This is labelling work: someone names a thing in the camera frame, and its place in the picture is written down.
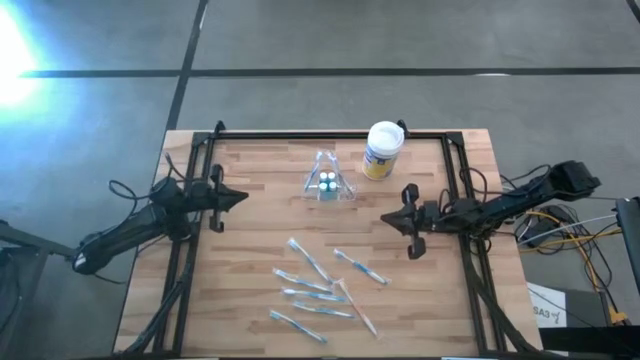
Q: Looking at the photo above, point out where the orange white toothbrush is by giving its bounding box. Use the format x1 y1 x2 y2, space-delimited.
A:
337 278 380 339

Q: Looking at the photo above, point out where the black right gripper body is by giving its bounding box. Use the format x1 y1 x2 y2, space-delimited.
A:
402 183 441 260

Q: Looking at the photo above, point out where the black power adapter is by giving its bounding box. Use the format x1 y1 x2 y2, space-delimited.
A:
524 204 576 249

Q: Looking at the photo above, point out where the white cable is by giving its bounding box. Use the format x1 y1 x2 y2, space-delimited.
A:
517 213 619 246

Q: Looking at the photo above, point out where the yellow cable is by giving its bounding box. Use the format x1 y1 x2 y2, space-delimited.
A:
519 209 629 326

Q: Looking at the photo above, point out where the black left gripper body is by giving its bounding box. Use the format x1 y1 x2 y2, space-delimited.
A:
189 164 225 234

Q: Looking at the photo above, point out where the clear acrylic organizer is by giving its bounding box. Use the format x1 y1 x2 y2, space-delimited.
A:
301 148 358 203

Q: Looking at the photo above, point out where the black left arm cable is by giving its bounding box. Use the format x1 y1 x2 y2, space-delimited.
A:
107 151 176 202

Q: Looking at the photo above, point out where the dark laptop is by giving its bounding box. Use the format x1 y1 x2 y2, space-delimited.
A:
614 196 640 296

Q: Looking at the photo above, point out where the yellow Lysol wipes canister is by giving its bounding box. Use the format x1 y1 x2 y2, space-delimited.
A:
361 120 406 182

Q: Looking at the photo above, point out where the white paper sign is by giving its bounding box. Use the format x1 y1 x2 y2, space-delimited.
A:
526 282 569 330

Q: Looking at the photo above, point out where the black floor stand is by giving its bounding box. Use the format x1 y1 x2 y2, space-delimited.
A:
0 218 82 264

